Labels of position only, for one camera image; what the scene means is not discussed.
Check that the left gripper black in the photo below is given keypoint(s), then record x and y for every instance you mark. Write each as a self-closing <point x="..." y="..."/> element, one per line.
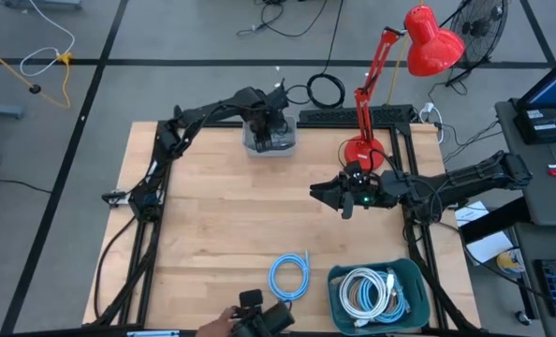
<point x="266" y="112"/>

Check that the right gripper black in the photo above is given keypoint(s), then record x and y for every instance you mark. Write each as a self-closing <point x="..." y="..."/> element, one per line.
<point x="376" y="189"/>

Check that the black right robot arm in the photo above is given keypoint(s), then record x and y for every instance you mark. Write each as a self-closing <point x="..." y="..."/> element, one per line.
<point x="470" y="180"/>

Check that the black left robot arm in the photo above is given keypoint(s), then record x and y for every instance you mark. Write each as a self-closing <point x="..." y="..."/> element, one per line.
<point x="203" y="112"/>

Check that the grey plastic bin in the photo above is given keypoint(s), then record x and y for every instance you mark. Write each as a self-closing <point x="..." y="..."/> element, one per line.
<point x="246" y="150"/>

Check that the black perforated power strip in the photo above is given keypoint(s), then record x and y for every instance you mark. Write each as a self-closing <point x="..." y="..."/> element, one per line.
<point x="334" y="114"/>

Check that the teal plastic bin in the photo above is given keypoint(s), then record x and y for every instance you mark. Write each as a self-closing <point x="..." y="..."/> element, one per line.
<point x="418" y="281"/>

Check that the white paper sheet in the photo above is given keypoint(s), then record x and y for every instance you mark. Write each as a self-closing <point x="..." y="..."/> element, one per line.
<point x="470" y="214"/>
<point x="488" y="245"/>

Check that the person's hand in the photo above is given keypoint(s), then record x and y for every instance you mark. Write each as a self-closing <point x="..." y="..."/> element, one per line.
<point x="217" y="325"/>

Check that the red desk lamp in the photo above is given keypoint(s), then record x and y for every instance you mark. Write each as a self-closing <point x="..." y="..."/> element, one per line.
<point x="434" y="47"/>

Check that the round printed disc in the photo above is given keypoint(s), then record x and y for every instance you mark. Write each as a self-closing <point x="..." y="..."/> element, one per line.
<point x="509" y="262"/>

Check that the dark grey desk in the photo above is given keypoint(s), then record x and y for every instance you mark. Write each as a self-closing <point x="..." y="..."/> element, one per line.
<point x="540" y="243"/>

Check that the small black computer box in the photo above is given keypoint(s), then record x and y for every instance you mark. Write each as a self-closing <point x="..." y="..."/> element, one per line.
<point x="540" y="133"/>

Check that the grey side desk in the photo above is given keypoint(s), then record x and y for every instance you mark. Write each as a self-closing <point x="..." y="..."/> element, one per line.
<point x="549" y="206"/>

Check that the black floor fan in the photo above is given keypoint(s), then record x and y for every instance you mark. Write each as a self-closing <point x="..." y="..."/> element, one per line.
<point x="481" y="23"/>

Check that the black caster wheel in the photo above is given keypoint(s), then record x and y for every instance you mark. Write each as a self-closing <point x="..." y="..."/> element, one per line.
<point x="522" y="318"/>

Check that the black round floor cap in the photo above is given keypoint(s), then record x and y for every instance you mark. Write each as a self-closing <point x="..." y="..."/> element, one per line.
<point x="35" y="88"/>

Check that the black aluminium table frame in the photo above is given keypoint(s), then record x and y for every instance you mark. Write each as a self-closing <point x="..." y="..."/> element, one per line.
<point x="212" y="125"/>

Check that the silver metal bracket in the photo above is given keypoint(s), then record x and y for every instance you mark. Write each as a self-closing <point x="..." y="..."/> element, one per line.
<point x="152" y="333"/>

